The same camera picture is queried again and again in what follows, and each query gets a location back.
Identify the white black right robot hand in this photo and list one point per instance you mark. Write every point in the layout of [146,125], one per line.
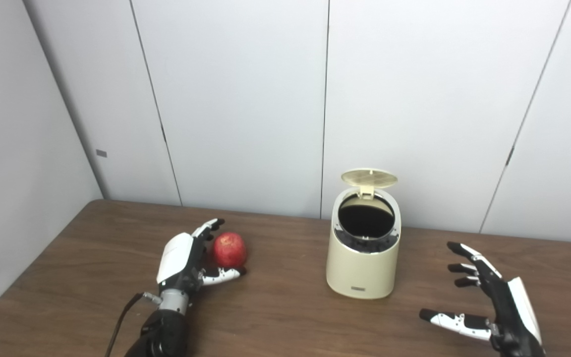
[513,317]

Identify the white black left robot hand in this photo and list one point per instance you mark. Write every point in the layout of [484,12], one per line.
[176,258]

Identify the red apple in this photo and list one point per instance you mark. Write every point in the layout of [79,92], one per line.
[230,249]

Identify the cream round bin lid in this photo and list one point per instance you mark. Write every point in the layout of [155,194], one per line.
[370,178]

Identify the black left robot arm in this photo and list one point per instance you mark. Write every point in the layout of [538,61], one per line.
[164,332]

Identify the cream-colored bin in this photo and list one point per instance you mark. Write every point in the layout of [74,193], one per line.
[362,267]

